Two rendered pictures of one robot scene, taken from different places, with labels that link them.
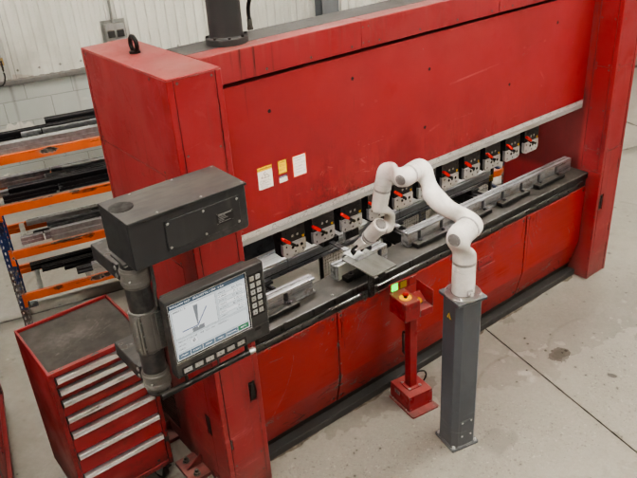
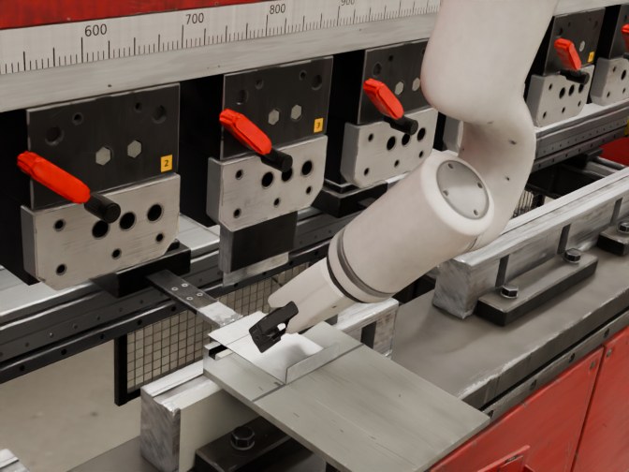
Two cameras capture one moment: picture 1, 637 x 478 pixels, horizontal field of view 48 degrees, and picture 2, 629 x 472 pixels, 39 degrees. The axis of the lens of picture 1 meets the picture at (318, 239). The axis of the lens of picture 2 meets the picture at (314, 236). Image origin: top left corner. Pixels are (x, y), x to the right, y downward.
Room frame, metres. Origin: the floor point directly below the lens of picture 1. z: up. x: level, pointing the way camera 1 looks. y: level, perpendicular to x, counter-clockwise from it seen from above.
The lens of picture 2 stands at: (2.67, -0.06, 1.57)
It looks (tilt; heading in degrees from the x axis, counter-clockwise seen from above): 26 degrees down; 348
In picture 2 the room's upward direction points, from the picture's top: 6 degrees clockwise
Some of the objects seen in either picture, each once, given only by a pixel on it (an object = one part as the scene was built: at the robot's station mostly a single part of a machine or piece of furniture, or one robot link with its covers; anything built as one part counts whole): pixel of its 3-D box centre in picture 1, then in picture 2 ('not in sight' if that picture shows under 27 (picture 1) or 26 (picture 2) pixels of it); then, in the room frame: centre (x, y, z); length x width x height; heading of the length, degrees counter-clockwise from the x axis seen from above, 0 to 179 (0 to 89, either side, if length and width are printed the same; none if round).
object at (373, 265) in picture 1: (369, 262); (343, 395); (3.44, -0.28, 1.00); 0.26 x 0.18 x 0.01; 37
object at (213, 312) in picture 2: (333, 241); (165, 274); (3.69, -0.09, 1.01); 0.26 x 0.12 x 0.05; 37
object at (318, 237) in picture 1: (318, 225); (84, 172); (3.43, -0.01, 1.26); 0.15 x 0.09 x 0.17; 127
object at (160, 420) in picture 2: (359, 260); (280, 371); (3.60, -0.23, 0.92); 0.39 x 0.06 x 0.10; 127
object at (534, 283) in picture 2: (431, 237); (540, 284); (3.88, -0.71, 0.89); 0.30 x 0.05 x 0.03; 127
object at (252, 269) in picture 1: (213, 314); not in sight; (2.39, 0.44, 1.42); 0.45 x 0.12 x 0.36; 127
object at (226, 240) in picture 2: (351, 232); (258, 237); (3.56, -0.19, 1.13); 0.10 x 0.02 x 0.10; 127
